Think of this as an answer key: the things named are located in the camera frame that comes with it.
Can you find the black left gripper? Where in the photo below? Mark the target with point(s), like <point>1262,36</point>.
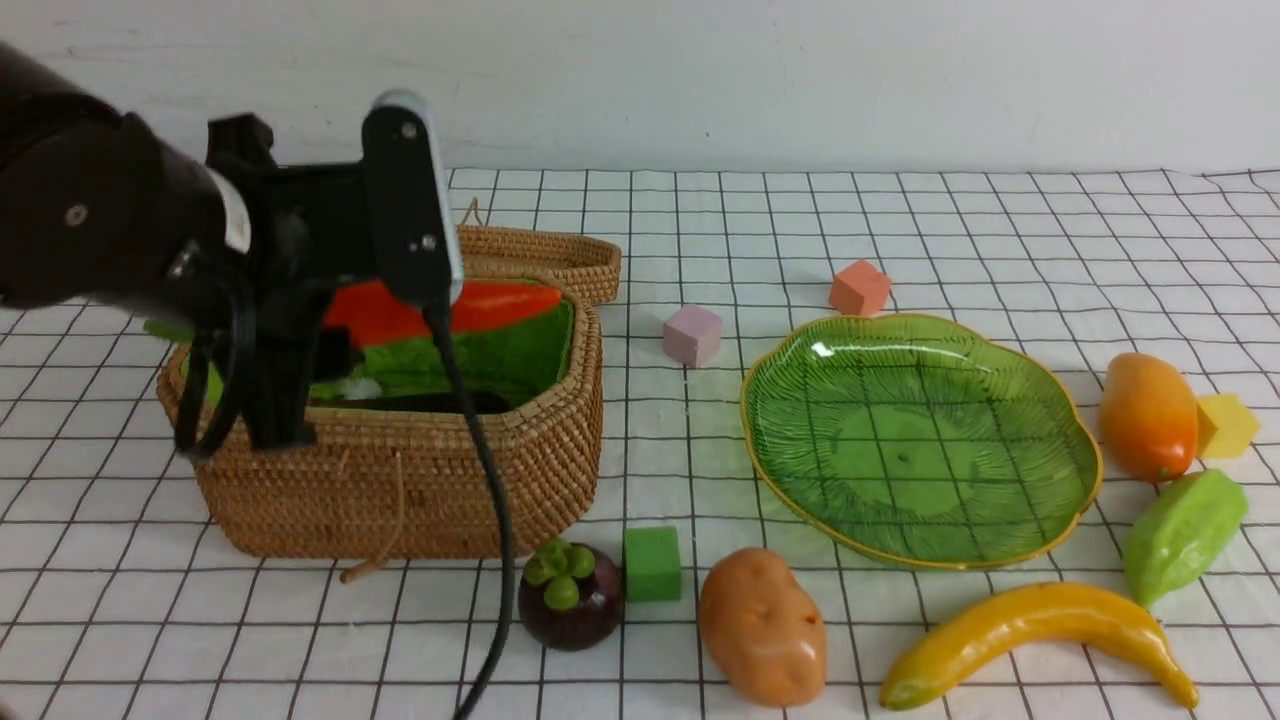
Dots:
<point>310,236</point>

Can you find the orange carrot with leaves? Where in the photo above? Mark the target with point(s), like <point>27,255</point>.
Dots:
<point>373,317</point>

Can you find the purple mangosteen green calyx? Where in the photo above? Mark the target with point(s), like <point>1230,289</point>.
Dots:
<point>571,595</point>

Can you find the brown potato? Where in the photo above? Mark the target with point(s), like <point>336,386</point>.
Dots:
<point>763,630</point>

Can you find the yellow banana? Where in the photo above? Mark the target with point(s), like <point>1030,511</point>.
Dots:
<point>1043,612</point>

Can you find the orange yellow mango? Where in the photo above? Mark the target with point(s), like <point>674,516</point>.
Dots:
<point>1148,418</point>

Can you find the light green chayote vegetable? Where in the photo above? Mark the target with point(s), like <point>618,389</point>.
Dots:
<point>1177,539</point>

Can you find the dark purple eggplant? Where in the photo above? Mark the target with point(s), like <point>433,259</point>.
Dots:
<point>484,403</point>

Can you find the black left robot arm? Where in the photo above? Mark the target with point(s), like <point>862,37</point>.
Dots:
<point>241,253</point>

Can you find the woven wicker basket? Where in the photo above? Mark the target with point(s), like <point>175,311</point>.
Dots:
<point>379,486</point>

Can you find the woven wicker basket lid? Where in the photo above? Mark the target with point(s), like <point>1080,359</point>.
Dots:
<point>591,268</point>

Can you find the pink foam cube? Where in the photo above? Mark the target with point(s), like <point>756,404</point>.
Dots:
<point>692,336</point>

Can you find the green foam cube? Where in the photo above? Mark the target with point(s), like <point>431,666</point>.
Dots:
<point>652,564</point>

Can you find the orange foam cube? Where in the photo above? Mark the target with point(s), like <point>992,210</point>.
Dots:
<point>860,289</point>

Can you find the white checkered tablecloth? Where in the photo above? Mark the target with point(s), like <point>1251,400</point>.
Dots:
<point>122,601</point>

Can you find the green leaf-shaped glass plate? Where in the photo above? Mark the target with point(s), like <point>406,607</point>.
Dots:
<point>918,443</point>

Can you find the yellow foam cube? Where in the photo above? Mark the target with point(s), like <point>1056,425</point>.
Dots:
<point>1227,427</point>

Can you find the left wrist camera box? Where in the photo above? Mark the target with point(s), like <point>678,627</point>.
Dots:
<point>414,239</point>

